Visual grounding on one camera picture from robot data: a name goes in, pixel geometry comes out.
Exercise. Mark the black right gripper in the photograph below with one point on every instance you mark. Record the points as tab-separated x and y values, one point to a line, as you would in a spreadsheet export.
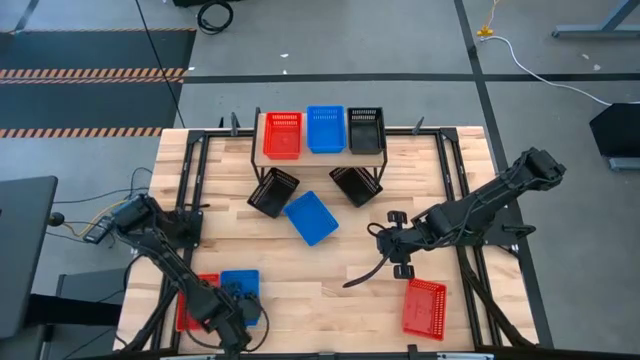
397	243

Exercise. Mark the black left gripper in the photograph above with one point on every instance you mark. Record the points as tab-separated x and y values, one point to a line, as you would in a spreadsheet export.
235	312

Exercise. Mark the red plastic basket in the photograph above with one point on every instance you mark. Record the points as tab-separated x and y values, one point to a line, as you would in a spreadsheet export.
212	280
425	310
282	140

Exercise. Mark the blue plastic basket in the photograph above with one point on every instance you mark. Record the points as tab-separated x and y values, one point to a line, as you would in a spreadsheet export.
311	218
240	276
326	132

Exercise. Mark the black plastic basket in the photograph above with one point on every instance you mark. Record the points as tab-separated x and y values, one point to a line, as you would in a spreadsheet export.
366	135
272	195
356	187

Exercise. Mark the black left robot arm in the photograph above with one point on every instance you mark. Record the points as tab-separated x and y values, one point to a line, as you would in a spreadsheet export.
165	256

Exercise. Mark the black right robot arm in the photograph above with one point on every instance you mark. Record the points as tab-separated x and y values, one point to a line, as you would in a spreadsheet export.
480	205

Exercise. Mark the black clamp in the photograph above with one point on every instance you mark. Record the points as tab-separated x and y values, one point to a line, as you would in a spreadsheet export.
413	351

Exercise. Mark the dark grey cabinet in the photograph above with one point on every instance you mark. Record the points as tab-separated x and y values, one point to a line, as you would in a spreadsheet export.
90	287

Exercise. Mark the small black power box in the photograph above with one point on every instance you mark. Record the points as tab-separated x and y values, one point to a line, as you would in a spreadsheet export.
97	231

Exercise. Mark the black round knob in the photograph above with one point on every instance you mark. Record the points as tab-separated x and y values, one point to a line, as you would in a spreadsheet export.
56	218

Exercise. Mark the black desk top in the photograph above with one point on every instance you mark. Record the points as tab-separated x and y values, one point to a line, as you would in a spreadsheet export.
25	250

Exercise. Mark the yellow connector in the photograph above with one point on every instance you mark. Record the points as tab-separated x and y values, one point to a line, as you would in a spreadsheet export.
484	33

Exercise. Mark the grey metal foot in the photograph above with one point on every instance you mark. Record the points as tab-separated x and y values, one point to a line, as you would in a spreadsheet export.
625	164

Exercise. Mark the black cart panel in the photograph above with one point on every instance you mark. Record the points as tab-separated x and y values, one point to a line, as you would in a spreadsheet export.
620	130

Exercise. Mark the hazard striped floor mat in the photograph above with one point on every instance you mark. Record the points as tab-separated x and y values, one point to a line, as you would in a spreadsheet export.
90	105

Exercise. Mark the grey metal stand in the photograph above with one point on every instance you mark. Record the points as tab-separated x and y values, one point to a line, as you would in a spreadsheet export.
590	33

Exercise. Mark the flat black object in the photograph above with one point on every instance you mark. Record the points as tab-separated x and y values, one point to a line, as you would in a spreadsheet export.
190	2

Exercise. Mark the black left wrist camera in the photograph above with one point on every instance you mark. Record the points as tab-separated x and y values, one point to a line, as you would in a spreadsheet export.
205	302

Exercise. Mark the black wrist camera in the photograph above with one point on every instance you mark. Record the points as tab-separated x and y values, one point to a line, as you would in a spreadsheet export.
205	302
436	220

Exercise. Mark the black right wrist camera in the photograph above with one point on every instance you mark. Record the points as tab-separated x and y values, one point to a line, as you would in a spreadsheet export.
436	220

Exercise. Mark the wooden shelf with black frame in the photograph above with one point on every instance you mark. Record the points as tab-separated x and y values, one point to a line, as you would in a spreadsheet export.
325	161

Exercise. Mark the black metal table frame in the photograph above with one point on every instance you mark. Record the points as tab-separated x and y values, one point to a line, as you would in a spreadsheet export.
400	132

